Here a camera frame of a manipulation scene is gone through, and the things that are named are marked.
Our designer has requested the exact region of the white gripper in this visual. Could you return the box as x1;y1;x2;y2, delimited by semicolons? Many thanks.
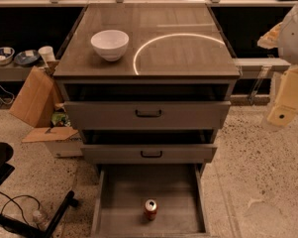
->
257;23;298;127

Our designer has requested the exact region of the red coke can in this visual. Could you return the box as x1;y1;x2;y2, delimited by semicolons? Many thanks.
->
144;199;158;221

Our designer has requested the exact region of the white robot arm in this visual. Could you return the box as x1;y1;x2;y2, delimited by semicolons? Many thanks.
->
257;1;298;128

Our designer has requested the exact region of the grey drawer cabinet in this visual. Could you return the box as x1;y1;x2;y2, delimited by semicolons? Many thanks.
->
52;2;242;238

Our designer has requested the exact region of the grey top drawer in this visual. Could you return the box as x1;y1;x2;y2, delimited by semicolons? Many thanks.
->
64;101;231;130

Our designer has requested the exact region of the grey drawer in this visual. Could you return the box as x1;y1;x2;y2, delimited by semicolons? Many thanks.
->
90;165;210;238
81;144;217;164
64;101;231;130

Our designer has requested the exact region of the grey bottom drawer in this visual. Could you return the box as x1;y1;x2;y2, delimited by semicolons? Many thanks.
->
90;165;210;238

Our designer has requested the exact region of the grey middle drawer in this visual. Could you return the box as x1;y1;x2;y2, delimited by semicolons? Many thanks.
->
81;144;217;164

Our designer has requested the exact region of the white ceramic bowl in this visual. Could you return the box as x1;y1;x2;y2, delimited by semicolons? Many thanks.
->
90;30;129;61

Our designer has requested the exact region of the green snack bag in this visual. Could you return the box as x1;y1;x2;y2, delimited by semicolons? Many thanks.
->
50;112;70;127

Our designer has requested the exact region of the white paper cup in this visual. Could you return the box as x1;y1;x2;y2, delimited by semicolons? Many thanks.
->
39;46;55;62

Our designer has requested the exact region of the open cardboard box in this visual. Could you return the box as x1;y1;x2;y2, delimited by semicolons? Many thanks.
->
9;66;82;158

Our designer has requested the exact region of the blue patterned bowl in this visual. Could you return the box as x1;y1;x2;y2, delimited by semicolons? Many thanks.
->
0;47;15;65

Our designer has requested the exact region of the clear plastic bottle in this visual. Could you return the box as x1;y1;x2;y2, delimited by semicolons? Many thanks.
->
33;209;49;231

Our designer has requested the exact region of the grey wall shelf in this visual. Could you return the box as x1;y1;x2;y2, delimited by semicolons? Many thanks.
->
0;60;58;82

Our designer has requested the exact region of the black cable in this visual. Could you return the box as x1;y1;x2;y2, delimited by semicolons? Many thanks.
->
0;189;43;226

